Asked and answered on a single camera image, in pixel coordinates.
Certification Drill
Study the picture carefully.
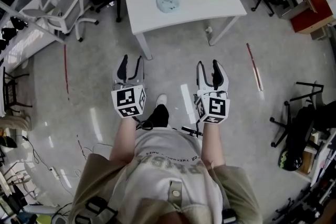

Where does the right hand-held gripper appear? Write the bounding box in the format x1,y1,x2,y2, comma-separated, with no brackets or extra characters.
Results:
194,59,231,125

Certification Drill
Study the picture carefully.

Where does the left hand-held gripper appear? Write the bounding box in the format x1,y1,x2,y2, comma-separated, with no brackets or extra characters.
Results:
111,54,147,119

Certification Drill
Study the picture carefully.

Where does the light blue patterned pouch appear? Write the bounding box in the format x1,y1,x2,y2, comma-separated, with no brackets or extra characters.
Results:
146,0,182,14

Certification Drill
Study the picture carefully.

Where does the person's left forearm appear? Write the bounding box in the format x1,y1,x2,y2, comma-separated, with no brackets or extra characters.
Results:
108,117,138,166

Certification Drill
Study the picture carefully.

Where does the person's right forearm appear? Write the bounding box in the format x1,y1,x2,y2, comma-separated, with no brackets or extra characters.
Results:
200,121,227,169

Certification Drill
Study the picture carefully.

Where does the wooden stick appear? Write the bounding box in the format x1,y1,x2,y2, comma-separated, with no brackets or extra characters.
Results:
246,42,264,92

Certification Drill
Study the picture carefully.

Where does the person's white shoe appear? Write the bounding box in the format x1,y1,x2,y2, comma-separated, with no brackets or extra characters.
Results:
155,93,168,107

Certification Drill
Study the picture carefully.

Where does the person's black trouser leg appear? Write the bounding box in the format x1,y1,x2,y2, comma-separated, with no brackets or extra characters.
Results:
146,103,170,130

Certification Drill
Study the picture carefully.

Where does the white table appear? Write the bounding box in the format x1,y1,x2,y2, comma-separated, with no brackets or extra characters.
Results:
121,0,248,61

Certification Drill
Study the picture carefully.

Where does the white office chair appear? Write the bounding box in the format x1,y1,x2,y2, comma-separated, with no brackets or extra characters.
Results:
22,0,100,43

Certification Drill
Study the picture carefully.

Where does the white desk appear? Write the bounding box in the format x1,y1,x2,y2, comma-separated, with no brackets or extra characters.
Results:
0,0,69,74

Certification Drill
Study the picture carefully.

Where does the black office chair with headrest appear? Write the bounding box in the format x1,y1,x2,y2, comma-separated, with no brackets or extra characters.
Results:
269,81,336,152

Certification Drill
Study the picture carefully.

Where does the person's beige shirt torso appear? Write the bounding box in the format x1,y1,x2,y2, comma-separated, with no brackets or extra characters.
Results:
68,127,264,224

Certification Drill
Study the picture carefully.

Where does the black and green helmet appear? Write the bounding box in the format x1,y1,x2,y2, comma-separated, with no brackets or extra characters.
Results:
278,148,303,172

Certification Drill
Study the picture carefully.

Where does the black folding stool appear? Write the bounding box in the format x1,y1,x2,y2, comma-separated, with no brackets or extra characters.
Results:
2,67,34,113

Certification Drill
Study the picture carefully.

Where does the white power strip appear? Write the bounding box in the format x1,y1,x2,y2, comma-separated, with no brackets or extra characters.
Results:
49,166,61,179

